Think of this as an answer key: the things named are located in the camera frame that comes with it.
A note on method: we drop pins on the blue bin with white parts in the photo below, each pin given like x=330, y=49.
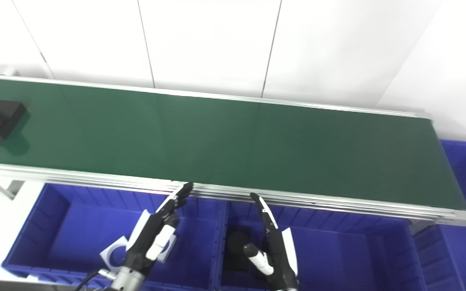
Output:
x=79, y=230

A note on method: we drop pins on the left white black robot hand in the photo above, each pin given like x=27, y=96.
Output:
x=140, y=242

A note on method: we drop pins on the blue bin with black parts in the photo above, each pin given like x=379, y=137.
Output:
x=338, y=250

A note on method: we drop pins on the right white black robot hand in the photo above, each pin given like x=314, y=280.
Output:
x=279, y=254

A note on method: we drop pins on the white square part with hole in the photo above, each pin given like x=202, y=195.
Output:
x=109, y=259

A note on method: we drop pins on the empty blue bin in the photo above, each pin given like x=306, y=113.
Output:
x=463, y=194

